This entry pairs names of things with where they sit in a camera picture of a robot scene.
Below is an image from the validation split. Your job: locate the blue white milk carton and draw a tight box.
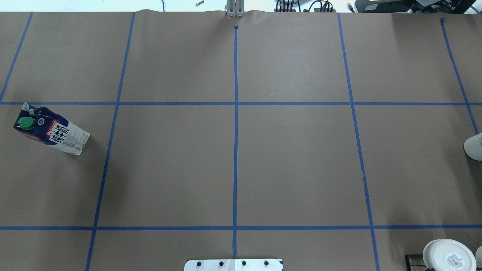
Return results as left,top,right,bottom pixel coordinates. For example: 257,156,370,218
13,102,90,155

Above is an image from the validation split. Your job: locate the white mug with handle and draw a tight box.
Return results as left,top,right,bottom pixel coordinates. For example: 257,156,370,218
463,133,482,161

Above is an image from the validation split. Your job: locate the aluminium frame post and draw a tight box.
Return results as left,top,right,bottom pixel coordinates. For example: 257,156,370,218
225,0,246,18

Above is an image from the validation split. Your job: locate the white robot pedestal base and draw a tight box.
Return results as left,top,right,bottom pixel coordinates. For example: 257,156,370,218
184,259,284,271

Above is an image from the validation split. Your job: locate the black wire cup rack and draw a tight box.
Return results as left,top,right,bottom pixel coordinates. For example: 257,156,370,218
404,254,433,271

